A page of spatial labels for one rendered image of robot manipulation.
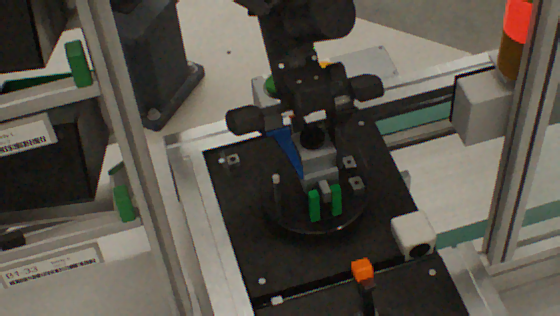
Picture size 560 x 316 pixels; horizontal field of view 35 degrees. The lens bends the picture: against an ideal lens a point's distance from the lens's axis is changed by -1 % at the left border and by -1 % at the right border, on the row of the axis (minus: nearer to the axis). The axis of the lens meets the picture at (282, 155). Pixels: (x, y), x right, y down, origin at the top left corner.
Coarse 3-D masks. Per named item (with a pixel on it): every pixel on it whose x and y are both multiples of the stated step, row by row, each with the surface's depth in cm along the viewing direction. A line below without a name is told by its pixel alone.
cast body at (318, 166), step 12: (300, 132) 108; (312, 132) 106; (324, 132) 107; (300, 144) 107; (312, 144) 105; (324, 144) 106; (300, 156) 106; (312, 156) 105; (324, 156) 106; (312, 168) 107; (324, 168) 107; (336, 168) 108; (300, 180) 110; (312, 180) 107; (324, 180) 108; (336, 180) 109; (324, 192) 107
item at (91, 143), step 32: (96, 96) 83; (64, 128) 72; (96, 128) 81; (0, 160) 73; (32, 160) 73; (64, 160) 73; (96, 160) 79; (0, 192) 74; (32, 192) 74; (64, 192) 75
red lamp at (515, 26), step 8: (512, 0) 81; (520, 0) 80; (512, 8) 82; (520, 8) 81; (528, 8) 80; (504, 16) 84; (512, 16) 82; (520, 16) 81; (528, 16) 81; (504, 24) 84; (512, 24) 83; (520, 24) 82; (512, 32) 83; (520, 32) 83; (520, 40) 83
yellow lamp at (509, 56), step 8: (504, 32) 85; (504, 40) 85; (512, 40) 84; (504, 48) 86; (512, 48) 85; (520, 48) 84; (504, 56) 86; (512, 56) 85; (520, 56) 85; (504, 64) 87; (512, 64) 86; (504, 72) 88; (512, 72) 87
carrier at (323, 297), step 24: (432, 264) 108; (336, 288) 107; (384, 288) 107; (408, 288) 106; (432, 288) 106; (456, 288) 106; (264, 312) 105; (288, 312) 105; (312, 312) 105; (336, 312) 105; (360, 312) 102; (384, 312) 102; (408, 312) 102; (432, 312) 104; (456, 312) 104
